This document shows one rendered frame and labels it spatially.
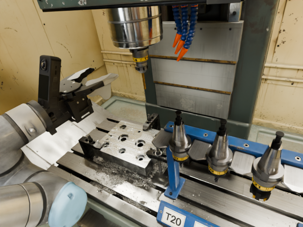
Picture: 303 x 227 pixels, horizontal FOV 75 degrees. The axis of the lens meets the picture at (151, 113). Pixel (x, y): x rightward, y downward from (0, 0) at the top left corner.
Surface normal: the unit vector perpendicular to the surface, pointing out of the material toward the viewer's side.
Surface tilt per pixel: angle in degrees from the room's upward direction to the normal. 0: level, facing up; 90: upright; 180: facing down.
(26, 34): 90
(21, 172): 0
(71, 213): 90
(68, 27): 90
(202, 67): 90
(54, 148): 23
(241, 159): 0
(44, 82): 62
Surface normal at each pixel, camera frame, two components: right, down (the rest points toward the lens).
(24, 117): 0.50, -0.32
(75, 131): 0.26, -0.66
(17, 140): 0.79, 0.30
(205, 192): -0.11, -0.81
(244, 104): -0.49, 0.55
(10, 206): 0.81, -0.52
